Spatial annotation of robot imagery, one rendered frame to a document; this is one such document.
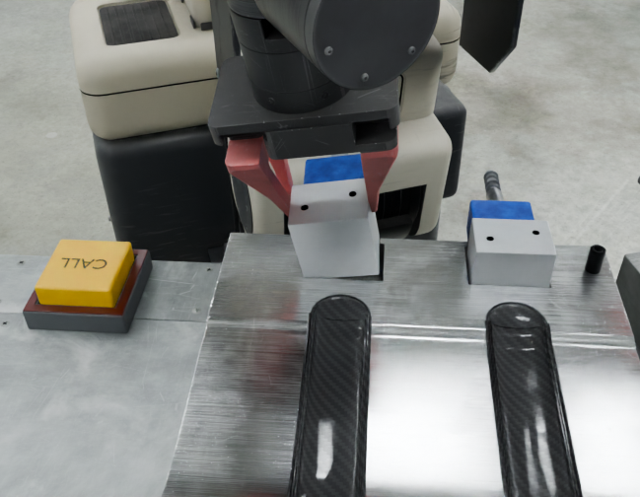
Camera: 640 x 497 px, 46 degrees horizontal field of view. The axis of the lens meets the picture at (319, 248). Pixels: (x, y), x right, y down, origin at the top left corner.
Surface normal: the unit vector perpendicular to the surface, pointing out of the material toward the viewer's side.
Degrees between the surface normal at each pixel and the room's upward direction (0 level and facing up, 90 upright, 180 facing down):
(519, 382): 4
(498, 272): 90
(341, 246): 99
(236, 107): 12
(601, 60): 0
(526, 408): 2
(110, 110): 90
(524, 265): 90
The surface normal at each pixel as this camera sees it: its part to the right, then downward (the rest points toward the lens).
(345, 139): -0.06, 0.75
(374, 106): -0.18, -0.66
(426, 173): 0.29, 0.70
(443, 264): -0.01, -0.77
